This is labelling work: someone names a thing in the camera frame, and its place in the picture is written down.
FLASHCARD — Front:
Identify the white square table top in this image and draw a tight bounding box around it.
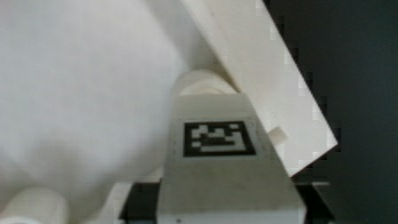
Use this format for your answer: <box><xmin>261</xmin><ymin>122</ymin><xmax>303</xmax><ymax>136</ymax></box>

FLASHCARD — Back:
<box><xmin>0</xmin><ymin>0</ymin><xmax>337</xmax><ymax>224</ymax></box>

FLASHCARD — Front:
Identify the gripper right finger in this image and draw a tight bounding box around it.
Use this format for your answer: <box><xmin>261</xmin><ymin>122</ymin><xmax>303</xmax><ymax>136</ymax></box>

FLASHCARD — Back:
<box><xmin>295</xmin><ymin>181</ymin><xmax>362</xmax><ymax>224</ymax></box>

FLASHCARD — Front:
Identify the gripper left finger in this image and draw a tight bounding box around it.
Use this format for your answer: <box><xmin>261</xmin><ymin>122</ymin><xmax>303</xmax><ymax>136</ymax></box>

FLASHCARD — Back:
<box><xmin>87</xmin><ymin>182</ymin><xmax>133</xmax><ymax>224</ymax></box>

